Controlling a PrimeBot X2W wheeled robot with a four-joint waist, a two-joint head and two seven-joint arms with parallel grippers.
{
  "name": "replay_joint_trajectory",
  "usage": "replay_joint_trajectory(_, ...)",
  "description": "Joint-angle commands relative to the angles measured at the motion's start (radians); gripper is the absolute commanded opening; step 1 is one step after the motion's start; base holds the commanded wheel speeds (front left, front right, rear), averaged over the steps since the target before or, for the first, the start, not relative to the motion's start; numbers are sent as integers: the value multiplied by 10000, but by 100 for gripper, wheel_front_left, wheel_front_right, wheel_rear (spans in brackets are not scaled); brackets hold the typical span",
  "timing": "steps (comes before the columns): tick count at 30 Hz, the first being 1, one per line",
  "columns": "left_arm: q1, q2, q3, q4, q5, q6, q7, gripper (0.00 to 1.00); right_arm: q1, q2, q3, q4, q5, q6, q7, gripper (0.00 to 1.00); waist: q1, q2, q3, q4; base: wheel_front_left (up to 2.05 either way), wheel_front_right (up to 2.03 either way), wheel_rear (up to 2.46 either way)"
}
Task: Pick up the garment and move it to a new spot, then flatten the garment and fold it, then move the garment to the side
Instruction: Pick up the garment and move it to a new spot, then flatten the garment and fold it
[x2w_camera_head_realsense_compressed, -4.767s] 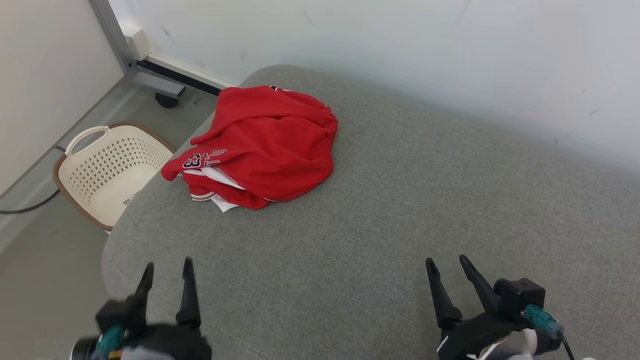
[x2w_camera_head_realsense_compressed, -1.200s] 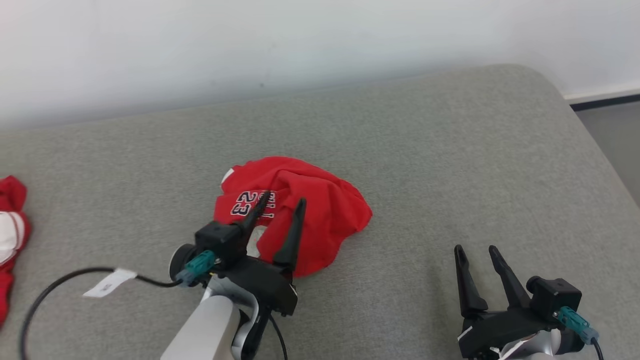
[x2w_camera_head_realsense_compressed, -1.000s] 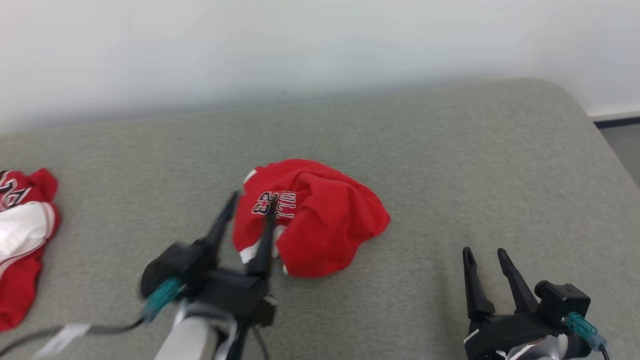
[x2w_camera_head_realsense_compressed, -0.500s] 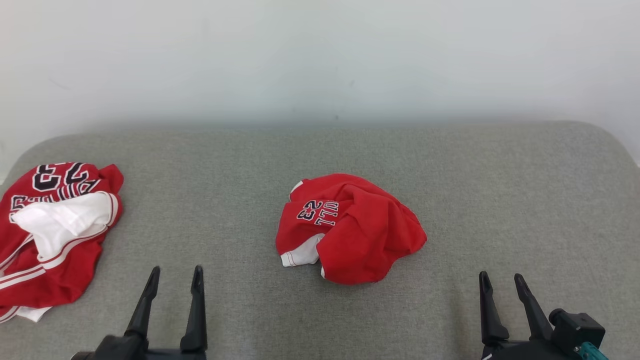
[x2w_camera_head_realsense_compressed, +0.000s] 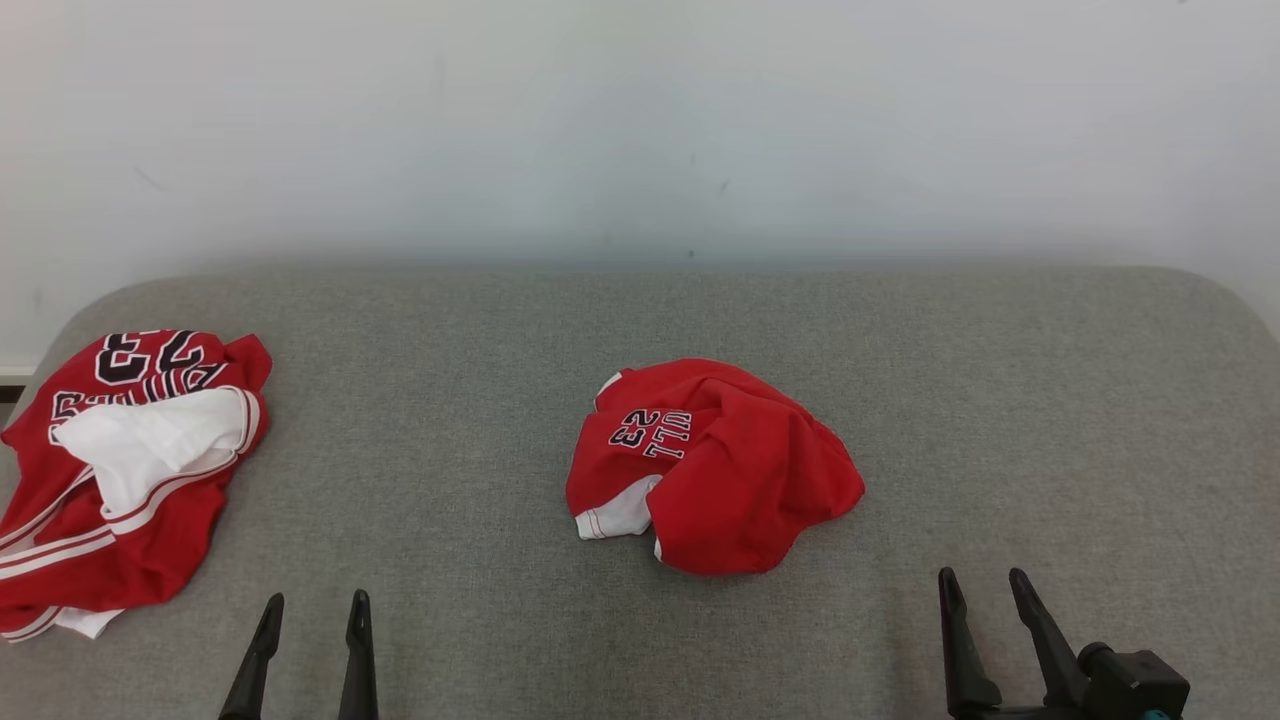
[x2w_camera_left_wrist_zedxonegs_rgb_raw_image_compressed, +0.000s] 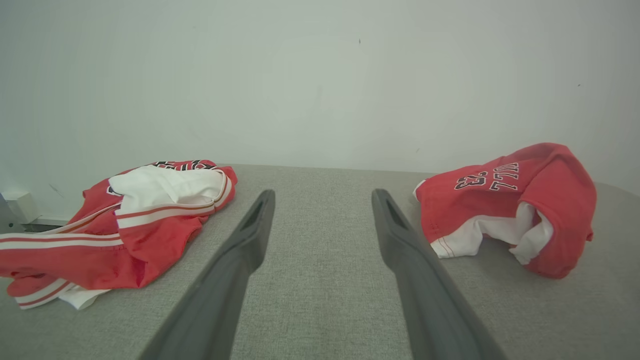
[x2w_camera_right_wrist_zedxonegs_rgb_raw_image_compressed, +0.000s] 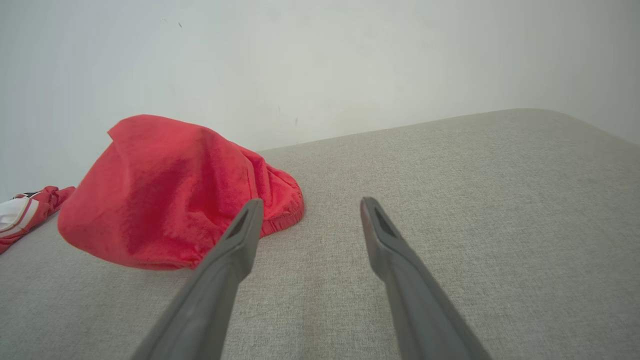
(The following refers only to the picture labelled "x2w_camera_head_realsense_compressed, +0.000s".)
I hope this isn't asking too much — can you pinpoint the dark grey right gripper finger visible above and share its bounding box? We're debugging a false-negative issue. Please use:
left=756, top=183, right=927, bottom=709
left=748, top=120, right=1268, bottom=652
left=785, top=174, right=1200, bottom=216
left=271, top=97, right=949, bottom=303
left=938, top=567, right=1002, bottom=717
left=1008, top=568, right=1091, bottom=709

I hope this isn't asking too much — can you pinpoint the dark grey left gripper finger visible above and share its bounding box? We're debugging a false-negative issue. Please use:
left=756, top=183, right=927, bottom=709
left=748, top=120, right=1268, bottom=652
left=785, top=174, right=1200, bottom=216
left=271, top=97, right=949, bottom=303
left=338, top=589, right=379, bottom=720
left=219, top=593, right=284, bottom=720

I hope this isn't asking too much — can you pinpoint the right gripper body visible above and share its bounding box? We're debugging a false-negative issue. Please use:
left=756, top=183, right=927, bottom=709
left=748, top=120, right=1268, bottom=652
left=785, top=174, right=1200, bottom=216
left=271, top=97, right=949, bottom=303
left=948, top=705, right=1091, bottom=720

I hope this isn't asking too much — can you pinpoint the red jersey with white sleeves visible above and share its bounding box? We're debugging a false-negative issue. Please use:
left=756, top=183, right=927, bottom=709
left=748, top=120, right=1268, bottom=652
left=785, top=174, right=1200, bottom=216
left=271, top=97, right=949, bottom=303
left=0, top=330, right=273, bottom=641

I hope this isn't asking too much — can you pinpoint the small red garment number print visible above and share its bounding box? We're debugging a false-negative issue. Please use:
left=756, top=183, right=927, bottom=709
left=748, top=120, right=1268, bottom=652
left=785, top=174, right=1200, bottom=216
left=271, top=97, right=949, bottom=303
left=566, top=358, right=866, bottom=576

